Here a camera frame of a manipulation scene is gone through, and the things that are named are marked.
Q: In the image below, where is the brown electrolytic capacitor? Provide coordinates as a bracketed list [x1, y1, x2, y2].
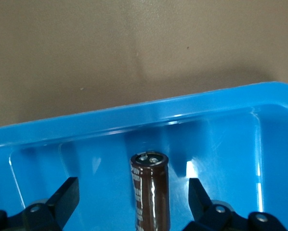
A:
[129, 151, 171, 231]

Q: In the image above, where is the brown table cover mat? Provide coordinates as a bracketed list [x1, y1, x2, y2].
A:
[0, 0, 288, 130]

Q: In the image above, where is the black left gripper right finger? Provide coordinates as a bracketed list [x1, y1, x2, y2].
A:
[183, 178, 286, 231]

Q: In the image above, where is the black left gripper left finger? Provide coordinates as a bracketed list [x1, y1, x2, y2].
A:
[0, 177, 80, 231]

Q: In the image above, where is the blue plastic tray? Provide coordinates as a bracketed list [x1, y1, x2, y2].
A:
[0, 81, 288, 231]

